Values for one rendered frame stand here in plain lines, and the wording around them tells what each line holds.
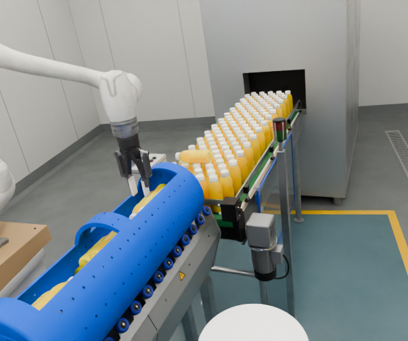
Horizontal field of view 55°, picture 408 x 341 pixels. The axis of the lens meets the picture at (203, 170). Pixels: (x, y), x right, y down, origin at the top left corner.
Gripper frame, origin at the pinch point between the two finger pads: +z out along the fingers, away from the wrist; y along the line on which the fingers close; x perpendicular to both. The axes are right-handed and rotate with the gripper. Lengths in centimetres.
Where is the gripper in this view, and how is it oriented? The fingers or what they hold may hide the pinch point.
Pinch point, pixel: (139, 187)
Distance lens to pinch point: 142.5
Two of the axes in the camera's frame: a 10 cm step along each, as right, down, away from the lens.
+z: 1.4, 9.0, 4.1
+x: 3.8, -4.3, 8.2
